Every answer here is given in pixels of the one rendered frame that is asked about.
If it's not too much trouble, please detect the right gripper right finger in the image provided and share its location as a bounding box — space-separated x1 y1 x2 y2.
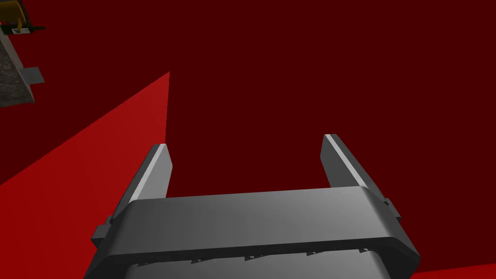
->
320 133 388 202

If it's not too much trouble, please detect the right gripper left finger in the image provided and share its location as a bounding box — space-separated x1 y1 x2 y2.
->
112 143 173 218

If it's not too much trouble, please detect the grey stone counter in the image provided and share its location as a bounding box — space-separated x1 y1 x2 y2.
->
0 32 45 109

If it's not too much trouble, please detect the yellow and green object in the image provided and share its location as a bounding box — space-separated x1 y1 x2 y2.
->
0 0 46 36

